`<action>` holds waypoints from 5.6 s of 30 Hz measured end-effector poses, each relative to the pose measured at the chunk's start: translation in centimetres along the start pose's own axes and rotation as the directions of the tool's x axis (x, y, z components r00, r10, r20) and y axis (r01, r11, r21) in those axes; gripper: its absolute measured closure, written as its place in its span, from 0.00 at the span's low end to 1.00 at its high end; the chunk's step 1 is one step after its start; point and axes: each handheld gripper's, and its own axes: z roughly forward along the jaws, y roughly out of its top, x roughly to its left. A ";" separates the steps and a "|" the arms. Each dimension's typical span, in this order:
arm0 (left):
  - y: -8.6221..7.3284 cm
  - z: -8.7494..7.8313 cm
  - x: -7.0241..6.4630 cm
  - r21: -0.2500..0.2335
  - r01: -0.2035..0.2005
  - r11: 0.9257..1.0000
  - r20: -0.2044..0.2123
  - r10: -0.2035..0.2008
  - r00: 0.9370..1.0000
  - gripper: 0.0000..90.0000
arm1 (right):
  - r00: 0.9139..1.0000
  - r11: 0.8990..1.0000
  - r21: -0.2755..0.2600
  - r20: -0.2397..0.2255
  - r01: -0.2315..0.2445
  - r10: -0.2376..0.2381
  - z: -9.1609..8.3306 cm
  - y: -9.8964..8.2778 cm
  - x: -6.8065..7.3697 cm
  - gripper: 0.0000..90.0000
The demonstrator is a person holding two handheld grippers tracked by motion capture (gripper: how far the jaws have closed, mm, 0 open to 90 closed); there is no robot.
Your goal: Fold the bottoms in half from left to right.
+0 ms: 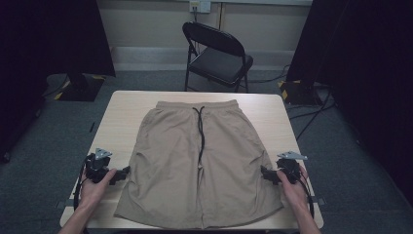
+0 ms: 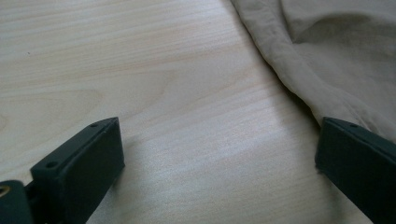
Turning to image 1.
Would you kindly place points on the white wall outlet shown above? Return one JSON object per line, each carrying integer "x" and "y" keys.
{"x": 200, "y": 6}

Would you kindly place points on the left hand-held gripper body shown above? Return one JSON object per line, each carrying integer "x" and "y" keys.
{"x": 97, "y": 169}

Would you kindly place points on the grey tape mark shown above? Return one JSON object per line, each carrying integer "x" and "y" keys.
{"x": 321, "y": 201}
{"x": 63, "y": 204}

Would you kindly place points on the black folding chair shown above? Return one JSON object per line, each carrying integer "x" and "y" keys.
{"x": 217, "y": 63}

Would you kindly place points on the black stand base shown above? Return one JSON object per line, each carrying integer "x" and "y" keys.
{"x": 297, "y": 92}
{"x": 79, "y": 87}

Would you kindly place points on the black curtain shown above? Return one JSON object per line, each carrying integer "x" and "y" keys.
{"x": 48, "y": 42}
{"x": 367, "y": 65}

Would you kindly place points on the person's left hand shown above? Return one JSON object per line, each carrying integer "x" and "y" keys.
{"x": 92, "y": 193}

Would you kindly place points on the person's right hand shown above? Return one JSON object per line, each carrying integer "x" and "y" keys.
{"x": 295, "y": 195}

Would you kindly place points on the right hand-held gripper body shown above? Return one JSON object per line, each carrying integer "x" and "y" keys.
{"x": 289, "y": 165}

